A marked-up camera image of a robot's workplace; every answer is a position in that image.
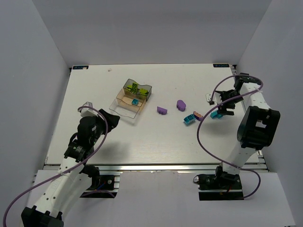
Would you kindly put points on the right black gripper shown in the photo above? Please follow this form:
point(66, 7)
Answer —
point(225, 104)

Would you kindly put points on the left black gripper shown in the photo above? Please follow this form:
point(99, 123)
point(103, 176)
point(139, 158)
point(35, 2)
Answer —
point(104, 119)

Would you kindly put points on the blue square lego brick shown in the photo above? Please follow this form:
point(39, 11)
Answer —
point(135, 102)

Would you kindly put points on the blue printed lego brick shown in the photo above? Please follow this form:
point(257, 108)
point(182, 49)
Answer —
point(189, 119)

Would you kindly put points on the small green lego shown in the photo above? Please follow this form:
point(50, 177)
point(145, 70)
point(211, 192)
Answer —
point(129, 84)

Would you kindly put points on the purple rounded lego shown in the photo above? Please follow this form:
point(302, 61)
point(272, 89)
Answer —
point(181, 105)

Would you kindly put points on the green printed lego brick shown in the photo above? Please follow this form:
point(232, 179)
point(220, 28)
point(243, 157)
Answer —
point(143, 92)

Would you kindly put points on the purple orange lego piece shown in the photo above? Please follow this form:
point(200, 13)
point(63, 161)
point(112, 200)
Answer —
point(198, 116)

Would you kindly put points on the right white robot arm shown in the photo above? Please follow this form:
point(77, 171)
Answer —
point(256, 130)

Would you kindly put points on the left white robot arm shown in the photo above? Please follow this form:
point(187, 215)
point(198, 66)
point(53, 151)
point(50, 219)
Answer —
point(75, 175)

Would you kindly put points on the clear translucent container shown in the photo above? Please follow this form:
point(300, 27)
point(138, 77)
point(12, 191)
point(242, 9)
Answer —
point(128, 113)

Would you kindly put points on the grey translucent container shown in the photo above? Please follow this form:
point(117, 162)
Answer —
point(148, 87)

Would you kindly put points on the right corner label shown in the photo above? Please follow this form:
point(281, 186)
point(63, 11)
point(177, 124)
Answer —
point(221, 65)

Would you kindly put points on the corner label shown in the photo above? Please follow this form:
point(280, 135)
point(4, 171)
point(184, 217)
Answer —
point(81, 67)
point(221, 65)

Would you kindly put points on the purple arched lego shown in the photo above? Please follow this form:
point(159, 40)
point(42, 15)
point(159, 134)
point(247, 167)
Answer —
point(161, 110)

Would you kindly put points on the left corner label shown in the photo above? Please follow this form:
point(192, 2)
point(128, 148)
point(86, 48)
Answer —
point(81, 67)

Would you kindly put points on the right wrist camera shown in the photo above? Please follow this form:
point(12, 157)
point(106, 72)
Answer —
point(209, 99)

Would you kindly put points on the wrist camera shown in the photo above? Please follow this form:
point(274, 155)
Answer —
point(209, 99)
point(85, 112)

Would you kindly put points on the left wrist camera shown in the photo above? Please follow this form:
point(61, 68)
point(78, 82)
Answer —
point(85, 112)

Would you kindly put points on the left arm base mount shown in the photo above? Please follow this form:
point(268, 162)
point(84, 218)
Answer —
point(102, 185)

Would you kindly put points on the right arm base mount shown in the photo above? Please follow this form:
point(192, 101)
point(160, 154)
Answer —
point(214, 188)

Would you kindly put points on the aluminium table rail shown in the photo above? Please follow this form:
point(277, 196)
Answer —
point(160, 167)

